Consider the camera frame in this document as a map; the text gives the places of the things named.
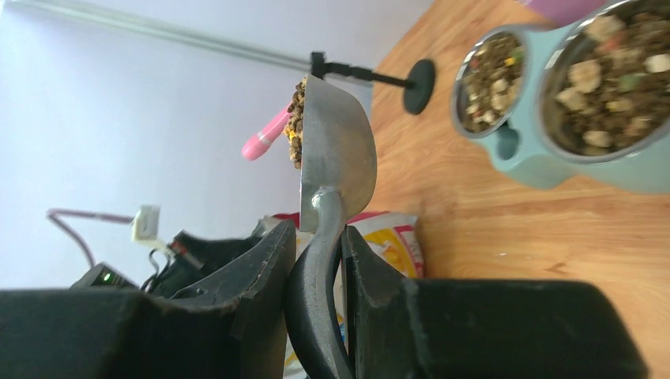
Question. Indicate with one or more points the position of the pet food bag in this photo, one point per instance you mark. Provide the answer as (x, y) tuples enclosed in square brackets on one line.
[(390, 235)]

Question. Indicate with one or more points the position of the pink microphone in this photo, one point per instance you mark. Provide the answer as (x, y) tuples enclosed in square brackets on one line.
[(260, 143)]

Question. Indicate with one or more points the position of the metal food scoop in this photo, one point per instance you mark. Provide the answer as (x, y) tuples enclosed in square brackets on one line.
[(338, 177)]

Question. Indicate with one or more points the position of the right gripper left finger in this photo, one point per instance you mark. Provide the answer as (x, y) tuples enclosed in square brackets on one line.
[(228, 325)]

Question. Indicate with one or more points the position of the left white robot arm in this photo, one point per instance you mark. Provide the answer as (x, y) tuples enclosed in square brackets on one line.
[(190, 259)]

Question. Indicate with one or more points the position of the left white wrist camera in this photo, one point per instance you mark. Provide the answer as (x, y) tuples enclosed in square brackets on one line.
[(145, 226)]

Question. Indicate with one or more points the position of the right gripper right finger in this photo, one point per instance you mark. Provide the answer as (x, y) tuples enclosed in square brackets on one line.
[(400, 327)]

